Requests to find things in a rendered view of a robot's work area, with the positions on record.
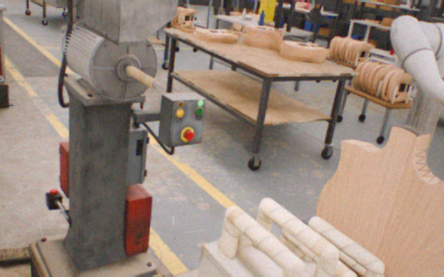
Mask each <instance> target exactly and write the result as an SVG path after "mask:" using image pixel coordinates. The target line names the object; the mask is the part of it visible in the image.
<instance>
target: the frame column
mask: <svg viewBox="0 0 444 277"><path fill-rule="evenodd" d="M65 90H66V91H67V93H68V97H69V184H68V214H69V215H70V216H71V218H72V227H70V225H68V233H67V235H66V237H65V238H64V240H63V242H62V243H63V244H64V246H65V248H66V250H67V251H68V255H69V257H70V258H71V259H72V261H73V263H74V264H75V267H76V269H77V270H79V271H82V270H85V269H89V268H94V267H97V266H101V265H105V264H108V263H111V262H113V261H119V260H122V259H127V258H129V256H128V257H126V252H125V237H124V235H125V193H126V180H127V165H128V152H129V137H130V123H131V108H132V103H123V104H112V105H99V106H89V107H87V106H85V105H84V104H83V103H82V102H81V101H80V100H79V99H78V98H77V97H75V96H74V95H73V94H72V92H70V91H69V90H68V89H67V88H66V87H65Z"/></svg>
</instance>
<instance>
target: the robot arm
mask: <svg viewBox="0 0 444 277"><path fill-rule="evenodd" d="M390 41H391V44H392V46H393V48H394V50H395V52H396V56H397V58H398V59H399V60H400V61H401V63H402V64H403V66H404V67H405V70H406V71H407V72H408V73H409V74H410V75H411V76H412V78H413V80H414V81H415V82H416V83H417V84H418V88H417V92H416V94H415V97H414V100H413V102H412V103H413V106H412V110H411V113H410V116H409V119H408V121H407V124H408V125H410V126H412V127H414V128H419V129H420V130H422V131H423V132H424V133H425V134H428V133H430V139H429V142H428V147H427V149H426V156H427V154H428V148H429V146H430V144H431V141H432V138H433V134H434V131H435V126H436V124H437V121H438V119H439V115H440V112H441V109H442V105H443V106H444V24H440V23H437V24H432V23H427V22H423V21H419V22H418V21H417V19H416V18H412V17H409V16H402V17H398V18H396V19H395V20H394V22H393V23H392V25H391V29H390Z"/></svg>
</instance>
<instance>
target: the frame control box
mask: <svg viewBox="0 0 444 277"><path fill-rule="evenodd" d="M199 99H202V100H203V101H204V104H203V105H202V106H201V107H198V106H199V105H198V106H197V100H199ZM179 101H183V102H184V106H183V107H182V108H181V109H182V110H183V116H182V117H178V116H177V112H178V110H180V109H179V108H178V102H179ZM199 108H201V109H203V113H202V114H201V115H197V109H199ZM205 109H206V98H204V97H202V96H200V95H199V94H198V93H196V92H188V93H174V94H162V95H161V108H160V127H159V137H157V136H156V134H155V133H154V132H153V130H152V129H151V127H149V126H148V124H147V123H138V124H136V125H135V126H134V127H133V129H139V128H140V124H142V125H143V126H144V127H146V128H147V129H148V130H149V132H150V133H151V135H152V137H154V138H155V140H156V141H157V142H158V144H159V145H160V146H161V148H162V149H163V150H164V151H165V152H166V153H167V154H168V155H169V156H172V155H174V153H175V147H176V146H191V145H196V144H201V142H202V136H203V128H204V116H205ZM188 131H193V132H194V135H195V136H194V138H193V139H192V140H187V139H186V138H185V134H186V132H188ZM163 144H164V145H163ZM166 146H168V147H171V151H169V149H168V148H167V147H166Z"/></svg>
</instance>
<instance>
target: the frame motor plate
mask: <svg viewBox="0 0 444 277"><path fill-rule="evenodd" d="M79 78H82V77H81V76H80V75H79V74H65V78H64V84H63V85H64V87H66V88H67V89H68V90H69V91H70V92H72V94H73V95H74V96H75V97H77V98H78V99H79V100H80V101H81V102H82V103H83V104H84V105H85V106H87V107H89V106H99V105H112V104H123V103H144V102H145V101H146V96H145V95H144V94H142V95H141V96H138V97H137V98H134V99H132V100H126V101H116V100H111V99H102V100H98V99H97V98H96V97H95V96H94V95H92V94H91V93H90V92H89V91H88V90H87V89H86V88H84V87H83V86H82V85H81V83H80V82H77V81H76V79H79Z"/></svg>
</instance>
